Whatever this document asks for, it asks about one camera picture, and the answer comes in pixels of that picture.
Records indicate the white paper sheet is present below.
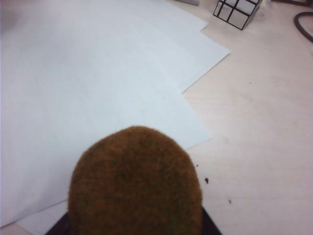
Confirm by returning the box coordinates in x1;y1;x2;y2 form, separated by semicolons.
0;0;209;74
0;24;231;94
0;70;213;227

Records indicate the silver mirror cube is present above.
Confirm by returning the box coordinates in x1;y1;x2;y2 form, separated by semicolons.
212;0;262;31

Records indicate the black desk cable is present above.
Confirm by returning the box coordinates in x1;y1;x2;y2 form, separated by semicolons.
293;11;313;43

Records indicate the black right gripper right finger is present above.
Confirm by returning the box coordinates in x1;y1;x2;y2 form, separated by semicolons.
200;205;224;235

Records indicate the brown fuzzy kiwi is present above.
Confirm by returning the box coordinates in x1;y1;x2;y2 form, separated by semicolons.
68;125;203;235

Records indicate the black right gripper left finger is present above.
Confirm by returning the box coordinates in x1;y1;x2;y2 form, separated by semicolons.
45;211;72;235

